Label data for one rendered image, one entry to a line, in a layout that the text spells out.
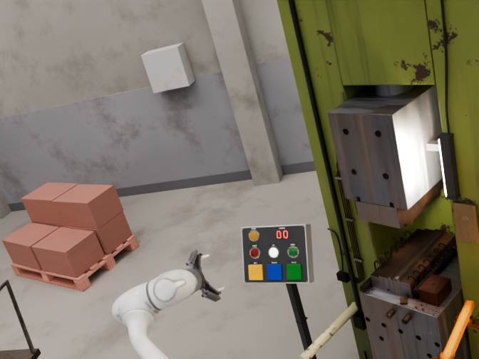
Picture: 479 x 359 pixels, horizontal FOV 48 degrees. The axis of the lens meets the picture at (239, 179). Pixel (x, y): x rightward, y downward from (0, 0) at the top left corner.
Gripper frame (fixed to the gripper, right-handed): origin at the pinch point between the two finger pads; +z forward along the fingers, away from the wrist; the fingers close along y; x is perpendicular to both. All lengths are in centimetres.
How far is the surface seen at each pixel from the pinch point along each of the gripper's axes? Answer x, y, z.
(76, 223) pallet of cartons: -212, -121, 254
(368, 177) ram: 66, -6, 31
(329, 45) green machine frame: 79, -59, 25
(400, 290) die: 52, 42, 54
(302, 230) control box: 25, -1, 61
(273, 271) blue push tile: 3, 9, 62
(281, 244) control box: 13, 0, 62
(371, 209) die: 60, 6, 38
